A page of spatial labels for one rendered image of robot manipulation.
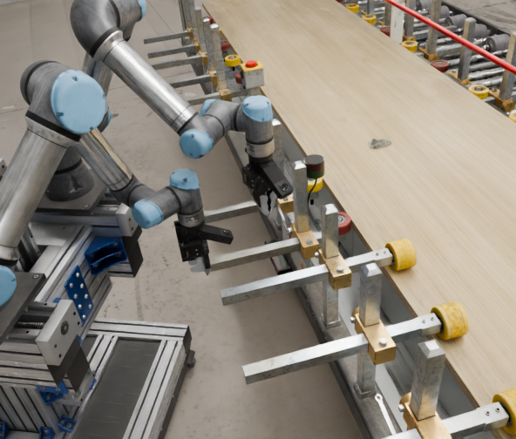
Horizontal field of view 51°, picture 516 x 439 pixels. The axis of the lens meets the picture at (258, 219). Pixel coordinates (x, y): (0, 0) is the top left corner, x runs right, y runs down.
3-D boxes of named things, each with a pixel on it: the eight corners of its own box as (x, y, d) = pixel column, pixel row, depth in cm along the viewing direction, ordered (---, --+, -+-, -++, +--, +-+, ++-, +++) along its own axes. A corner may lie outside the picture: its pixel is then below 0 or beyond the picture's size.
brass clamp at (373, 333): (371, 367, 121) (372, 352, 118) (348, 323, 132) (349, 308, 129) (397, 359, 122) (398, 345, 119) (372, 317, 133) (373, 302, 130)
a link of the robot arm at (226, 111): (191, 111, 141) (228, 116, 137) (211, 92, 149) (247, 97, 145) (194, 137, 146) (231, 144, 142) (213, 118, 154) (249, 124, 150)
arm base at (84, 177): (37, 200, 166) (26, 172, 160) (59, 173, 178) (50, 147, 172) (83, 201, 163) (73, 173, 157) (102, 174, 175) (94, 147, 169)
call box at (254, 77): (246, 91, 191) (244, 70, 187) (241, 84, 197) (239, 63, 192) (265, 87, 192) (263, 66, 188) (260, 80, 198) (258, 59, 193)
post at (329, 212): (327, 340, 163) (325, 212, 134) (323, 331, 166) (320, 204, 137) (338, 337, 164) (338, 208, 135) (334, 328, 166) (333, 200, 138)
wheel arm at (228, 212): (197, 227, 184) (195, 218, 182) (195, 222, 187) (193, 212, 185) (318, 199, 191) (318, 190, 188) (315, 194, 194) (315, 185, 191)
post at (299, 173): (301, 287, 184) (294, 166, 155) (298, 280, 186) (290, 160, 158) (311, 285, 184) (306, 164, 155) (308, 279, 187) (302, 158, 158)
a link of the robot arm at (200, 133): (57, -8, 122) (214, 146, 130) (88, -21, 130) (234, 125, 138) (42, 28, 130) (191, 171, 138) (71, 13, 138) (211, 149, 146)
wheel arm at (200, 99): (164, 112, 264) (162, 104, 262) (163, 110, 267) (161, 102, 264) (250, 96, 271) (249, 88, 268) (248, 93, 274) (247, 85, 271)
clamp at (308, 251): (303, 260, 166) (303, 247, 163) (290, 233, 177) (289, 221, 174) (321, 255, 167) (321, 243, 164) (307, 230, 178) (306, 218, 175)
